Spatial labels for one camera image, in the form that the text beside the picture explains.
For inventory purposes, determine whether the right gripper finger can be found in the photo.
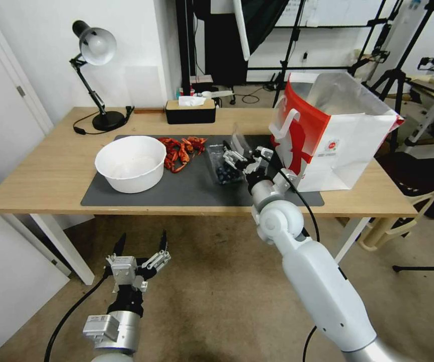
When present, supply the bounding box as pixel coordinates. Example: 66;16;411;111
221;140;248;171
246;144;264;169

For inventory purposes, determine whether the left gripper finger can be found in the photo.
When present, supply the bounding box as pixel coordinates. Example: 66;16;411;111
140;229;172;281
105;233;128;267

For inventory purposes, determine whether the clear takeout container with blueberries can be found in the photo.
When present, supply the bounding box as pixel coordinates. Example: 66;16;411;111
205;122;258;186

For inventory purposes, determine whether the black tissue box wooden lid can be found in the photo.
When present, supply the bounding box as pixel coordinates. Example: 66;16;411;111
164;99;217;126

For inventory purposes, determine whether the red and white takeout bag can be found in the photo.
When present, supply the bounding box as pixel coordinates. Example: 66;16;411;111
269;72;406;193

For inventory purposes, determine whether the red crayfish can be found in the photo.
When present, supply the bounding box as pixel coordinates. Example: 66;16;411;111
179;138;196;164
158;137;184;174
186;136;208;154

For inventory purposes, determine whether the dark grey table mat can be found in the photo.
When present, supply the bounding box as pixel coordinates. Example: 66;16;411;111
80;134;326;207

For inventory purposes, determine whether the white handheld device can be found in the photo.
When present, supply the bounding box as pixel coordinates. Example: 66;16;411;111
201;89;236;102

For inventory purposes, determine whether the white tissue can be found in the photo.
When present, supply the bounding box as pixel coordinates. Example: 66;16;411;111
178;96;207;108

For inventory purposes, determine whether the white round bowl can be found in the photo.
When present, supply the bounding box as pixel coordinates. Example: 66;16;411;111
94;135;167;195

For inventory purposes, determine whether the wooden table with white legs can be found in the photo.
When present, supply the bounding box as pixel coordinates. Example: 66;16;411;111
0;107;418;286

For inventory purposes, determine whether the black tripod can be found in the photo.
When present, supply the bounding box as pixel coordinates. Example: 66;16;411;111
346;0;400;85
369;0;434;151
272;0;308;108

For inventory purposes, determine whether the black softbox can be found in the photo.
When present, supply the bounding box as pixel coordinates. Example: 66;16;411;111
239;0;294;58

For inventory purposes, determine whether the beige plastic chair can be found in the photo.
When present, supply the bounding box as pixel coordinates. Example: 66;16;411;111
358;187;434;252

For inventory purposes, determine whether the black office chair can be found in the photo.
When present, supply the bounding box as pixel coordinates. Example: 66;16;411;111
374;150;434;220

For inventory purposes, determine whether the black desk lamp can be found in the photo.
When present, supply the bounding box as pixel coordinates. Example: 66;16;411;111
68;19;126;132

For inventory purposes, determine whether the black stand leg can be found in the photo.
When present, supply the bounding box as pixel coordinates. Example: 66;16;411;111
391;264;434;274

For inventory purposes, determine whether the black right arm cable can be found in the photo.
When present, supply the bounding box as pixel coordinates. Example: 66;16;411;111
279;169;320;244

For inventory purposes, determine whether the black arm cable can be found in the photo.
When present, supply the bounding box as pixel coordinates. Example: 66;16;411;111
279;169;320;244
42;269;111;362

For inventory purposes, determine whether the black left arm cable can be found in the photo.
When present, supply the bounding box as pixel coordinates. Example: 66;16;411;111
42;269;111;362

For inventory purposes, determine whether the black lamp cable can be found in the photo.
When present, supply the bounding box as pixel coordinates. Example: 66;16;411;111
73;111;101;136

